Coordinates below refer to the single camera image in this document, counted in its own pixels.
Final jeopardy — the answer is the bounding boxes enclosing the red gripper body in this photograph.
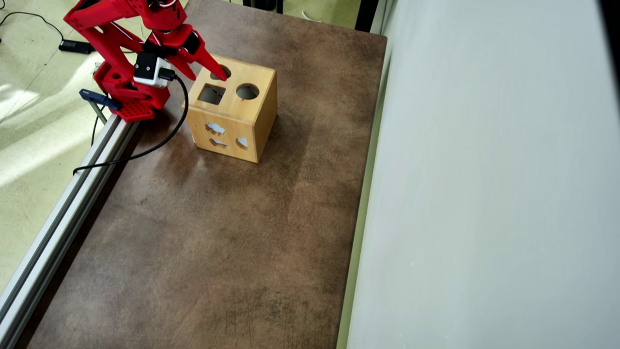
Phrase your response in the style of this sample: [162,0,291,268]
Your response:
[142,23,201,59]

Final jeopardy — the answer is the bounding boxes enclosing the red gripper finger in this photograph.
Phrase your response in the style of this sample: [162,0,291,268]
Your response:
[183,42,229,82]
[169,55,197,82]

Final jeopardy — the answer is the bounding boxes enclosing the red robot base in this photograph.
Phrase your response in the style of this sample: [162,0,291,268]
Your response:
[93,61,171,123]

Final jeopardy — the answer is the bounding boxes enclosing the wooden shape sorter box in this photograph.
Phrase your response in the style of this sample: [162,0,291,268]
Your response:
[186,53,278,164]

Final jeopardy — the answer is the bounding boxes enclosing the black floor object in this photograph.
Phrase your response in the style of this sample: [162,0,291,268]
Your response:
[242,0,284,13]

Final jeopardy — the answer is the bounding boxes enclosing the blue clamp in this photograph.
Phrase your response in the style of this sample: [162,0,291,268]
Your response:
[79,89,122,124]

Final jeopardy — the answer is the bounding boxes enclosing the black power adapter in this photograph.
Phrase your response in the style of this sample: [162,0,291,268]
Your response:
[59,40,95,54]

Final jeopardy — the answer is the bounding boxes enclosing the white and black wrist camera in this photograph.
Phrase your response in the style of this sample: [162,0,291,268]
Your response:
[133,52,176,89]

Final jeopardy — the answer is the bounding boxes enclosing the black camera cable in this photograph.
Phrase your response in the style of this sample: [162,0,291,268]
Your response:
[73,73,189,176]

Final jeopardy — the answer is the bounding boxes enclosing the thin black floor cable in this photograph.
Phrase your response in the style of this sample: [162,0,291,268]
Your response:
[0,11,66,44]

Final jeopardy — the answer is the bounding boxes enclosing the dark post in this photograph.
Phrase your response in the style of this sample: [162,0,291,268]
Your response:
[355,0,379,33]

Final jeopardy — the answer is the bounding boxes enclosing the aluminium profile rail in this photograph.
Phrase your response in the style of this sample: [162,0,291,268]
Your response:
[0,114,141,349]

